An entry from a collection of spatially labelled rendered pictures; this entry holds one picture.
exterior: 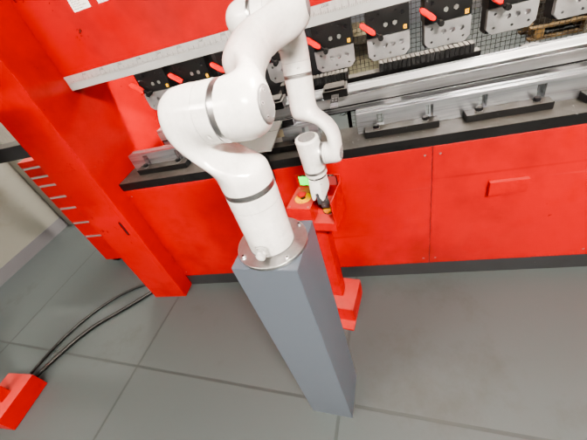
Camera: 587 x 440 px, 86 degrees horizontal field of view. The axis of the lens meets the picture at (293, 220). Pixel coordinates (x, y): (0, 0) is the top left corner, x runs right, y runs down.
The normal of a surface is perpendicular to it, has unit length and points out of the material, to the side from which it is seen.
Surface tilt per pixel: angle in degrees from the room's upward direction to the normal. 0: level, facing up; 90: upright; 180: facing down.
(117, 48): 90
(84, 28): 90
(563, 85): 90
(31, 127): 90
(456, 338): 0
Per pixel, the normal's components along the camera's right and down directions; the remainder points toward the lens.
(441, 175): -0.14, 0.66
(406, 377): -0.25, -0.74
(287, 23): 0.61, 0.48
